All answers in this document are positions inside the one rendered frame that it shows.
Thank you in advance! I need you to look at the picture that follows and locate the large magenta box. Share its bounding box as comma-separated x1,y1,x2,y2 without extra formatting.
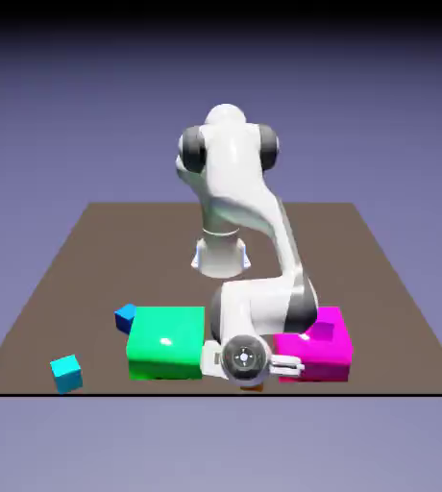
272,306,355,383

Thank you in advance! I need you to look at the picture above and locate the small purple cube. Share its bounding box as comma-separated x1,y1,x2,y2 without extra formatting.
311,321,335,342

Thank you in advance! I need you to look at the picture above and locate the small blue cube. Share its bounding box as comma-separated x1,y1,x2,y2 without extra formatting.
113,303,138,335

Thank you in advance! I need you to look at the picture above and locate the large green box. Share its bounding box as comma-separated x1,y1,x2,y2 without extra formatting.
125,306,207,381

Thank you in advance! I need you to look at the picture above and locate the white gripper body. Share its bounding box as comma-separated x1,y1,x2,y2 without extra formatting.
269,354,306,378

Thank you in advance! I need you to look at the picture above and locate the small cyan cube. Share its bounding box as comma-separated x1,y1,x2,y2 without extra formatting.
49,354,85,395

